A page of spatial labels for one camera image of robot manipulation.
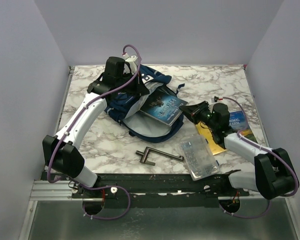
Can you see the black starry book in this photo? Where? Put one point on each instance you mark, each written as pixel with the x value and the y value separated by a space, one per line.
pixel 163 107

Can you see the aluminium rail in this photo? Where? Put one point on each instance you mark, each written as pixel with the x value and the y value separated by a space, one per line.
pixel 62 191

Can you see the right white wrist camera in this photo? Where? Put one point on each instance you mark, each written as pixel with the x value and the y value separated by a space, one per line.
pixel 214 101

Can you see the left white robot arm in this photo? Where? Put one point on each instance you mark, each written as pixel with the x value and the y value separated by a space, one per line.
pixel 61 151

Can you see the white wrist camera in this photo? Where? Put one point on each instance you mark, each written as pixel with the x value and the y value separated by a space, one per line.
pixel 131 63
pixel 214 101

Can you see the yellow notebook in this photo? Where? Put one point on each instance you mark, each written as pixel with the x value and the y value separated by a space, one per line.
pixel 206 132

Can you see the navy blue student backpack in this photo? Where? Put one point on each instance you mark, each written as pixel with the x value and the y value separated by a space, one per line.
pixel 125 109

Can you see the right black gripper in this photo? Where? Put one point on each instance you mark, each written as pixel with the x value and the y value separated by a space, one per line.
pixel 193 111

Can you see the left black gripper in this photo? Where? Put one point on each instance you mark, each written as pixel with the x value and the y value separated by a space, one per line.
pixel 142 89

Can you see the blue animal farm book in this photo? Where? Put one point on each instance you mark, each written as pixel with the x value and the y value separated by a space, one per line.
pixel 238 122

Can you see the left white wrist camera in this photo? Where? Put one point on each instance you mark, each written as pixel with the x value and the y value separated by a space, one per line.
pixel 131 63

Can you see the clear plastic pencil case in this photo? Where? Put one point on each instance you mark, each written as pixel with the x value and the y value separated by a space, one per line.
pixel 198 157

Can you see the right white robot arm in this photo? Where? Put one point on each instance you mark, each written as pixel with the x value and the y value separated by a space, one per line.
pixel 273 175

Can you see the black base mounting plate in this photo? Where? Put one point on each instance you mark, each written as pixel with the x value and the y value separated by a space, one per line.
pixel 156 191

